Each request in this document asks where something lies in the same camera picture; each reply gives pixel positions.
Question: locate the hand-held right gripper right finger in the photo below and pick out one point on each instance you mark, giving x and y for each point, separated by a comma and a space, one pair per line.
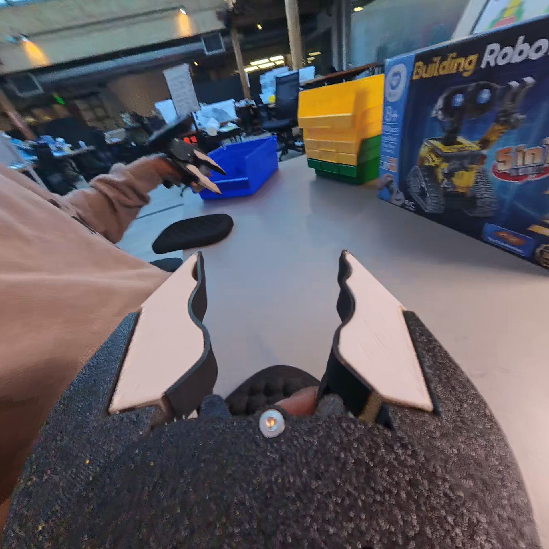
377, 347

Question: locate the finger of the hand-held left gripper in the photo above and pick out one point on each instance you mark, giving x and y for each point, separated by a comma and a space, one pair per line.
210, 161
206, 180

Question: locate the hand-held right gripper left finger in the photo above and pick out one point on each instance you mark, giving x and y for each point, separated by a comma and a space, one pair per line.
163, 347

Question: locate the blue storage bin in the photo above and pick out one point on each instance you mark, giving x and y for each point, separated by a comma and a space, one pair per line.
244, 171

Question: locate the blue cardboard kit box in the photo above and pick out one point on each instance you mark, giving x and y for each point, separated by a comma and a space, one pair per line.
463, 150

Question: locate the grey desk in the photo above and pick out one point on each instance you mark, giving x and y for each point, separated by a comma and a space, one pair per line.
300, 257

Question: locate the person's left hand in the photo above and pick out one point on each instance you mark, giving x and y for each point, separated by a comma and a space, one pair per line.
169, 169

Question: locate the person's right hand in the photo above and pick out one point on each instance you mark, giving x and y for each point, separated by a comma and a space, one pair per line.
298, 403

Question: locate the black office chair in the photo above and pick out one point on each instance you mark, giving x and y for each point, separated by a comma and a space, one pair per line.
193, 233
283, 107

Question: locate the white paper board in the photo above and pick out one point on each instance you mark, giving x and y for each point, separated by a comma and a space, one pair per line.
182, 88

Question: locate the yellow storage bin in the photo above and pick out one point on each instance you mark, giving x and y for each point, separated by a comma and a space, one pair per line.
339, 120

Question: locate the green storage bin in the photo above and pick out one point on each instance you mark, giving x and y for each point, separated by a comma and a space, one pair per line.
364, 163

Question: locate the printed instruction sheet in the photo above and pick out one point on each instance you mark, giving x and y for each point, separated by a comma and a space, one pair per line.
506, 15

